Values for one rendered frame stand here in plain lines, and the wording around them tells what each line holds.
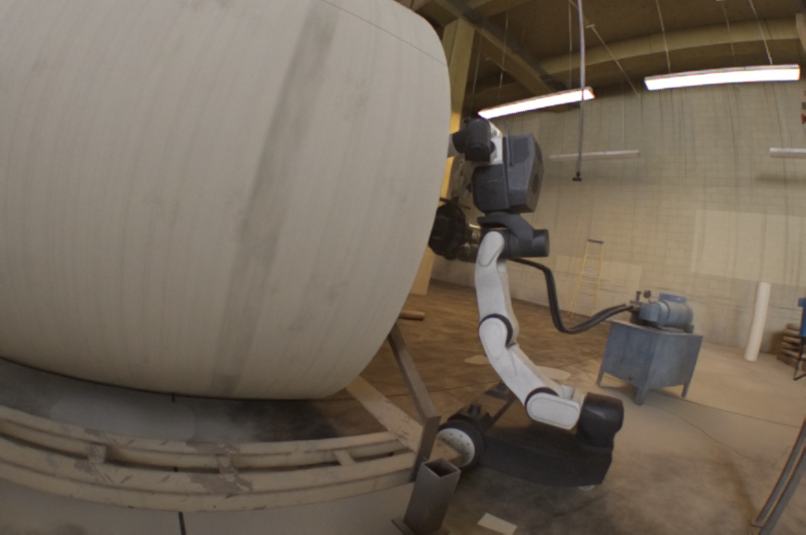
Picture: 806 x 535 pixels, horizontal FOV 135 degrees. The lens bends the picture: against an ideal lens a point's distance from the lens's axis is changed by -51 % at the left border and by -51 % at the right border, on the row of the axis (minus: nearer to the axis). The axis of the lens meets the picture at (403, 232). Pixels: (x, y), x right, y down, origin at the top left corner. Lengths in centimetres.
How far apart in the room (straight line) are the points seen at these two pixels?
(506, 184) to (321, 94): 89
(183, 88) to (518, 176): 115
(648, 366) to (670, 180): 730
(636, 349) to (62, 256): 285
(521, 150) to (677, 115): 894
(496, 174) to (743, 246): 803
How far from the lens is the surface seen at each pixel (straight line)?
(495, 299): 136
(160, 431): 128
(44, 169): 65
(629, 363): 272
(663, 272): 904
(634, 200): 957
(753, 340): 691
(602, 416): 136
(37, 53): 71
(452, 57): 756
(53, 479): 87
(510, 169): 137
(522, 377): 137
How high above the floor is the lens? 75
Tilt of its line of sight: 3 degrees up
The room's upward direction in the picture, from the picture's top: 12 degrees clockwise
